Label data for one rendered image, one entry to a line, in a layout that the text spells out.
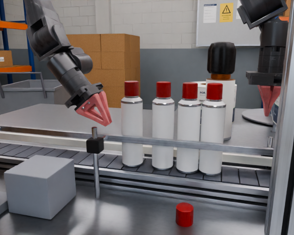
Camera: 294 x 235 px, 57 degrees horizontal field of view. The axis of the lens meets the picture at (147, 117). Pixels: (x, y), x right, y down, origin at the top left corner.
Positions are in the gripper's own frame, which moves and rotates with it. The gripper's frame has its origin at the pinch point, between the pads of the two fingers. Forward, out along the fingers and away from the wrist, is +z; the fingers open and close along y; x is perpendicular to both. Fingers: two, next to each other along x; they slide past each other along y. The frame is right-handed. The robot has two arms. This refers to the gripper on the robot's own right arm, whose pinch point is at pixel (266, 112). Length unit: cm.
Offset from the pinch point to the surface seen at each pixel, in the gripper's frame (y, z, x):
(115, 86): 164, 38, -308
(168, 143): 20.7, 6.2, 10.6
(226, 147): 8.5, 5.8, 10.5
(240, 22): -9, -60, -430
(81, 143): 46.3, 11.2, 3.4
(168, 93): 21.6, -4.3, 7.3
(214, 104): 11.5, -2.8, 8.4
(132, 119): 29.6, 1.8, 9.0
